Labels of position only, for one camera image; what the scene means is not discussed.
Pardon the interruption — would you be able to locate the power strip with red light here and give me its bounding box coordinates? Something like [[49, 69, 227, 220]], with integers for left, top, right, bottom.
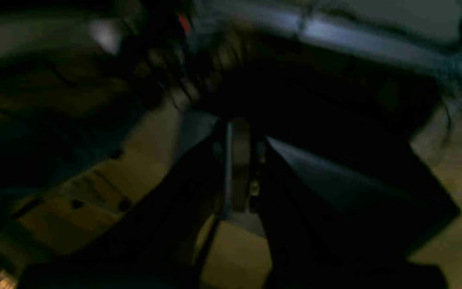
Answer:
[[176, 12, 193, 37]]

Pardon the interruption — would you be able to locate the aluminium extrusion frame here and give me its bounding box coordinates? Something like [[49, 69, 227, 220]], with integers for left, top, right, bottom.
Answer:
[[197, 0, 462, 80]]

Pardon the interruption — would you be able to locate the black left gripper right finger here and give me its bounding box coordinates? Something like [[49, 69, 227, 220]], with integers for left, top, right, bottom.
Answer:
[[233, 118, 461, 289]]

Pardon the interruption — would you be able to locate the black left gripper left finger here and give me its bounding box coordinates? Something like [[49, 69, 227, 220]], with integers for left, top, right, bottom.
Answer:
[[18, 122, 226, 289]]

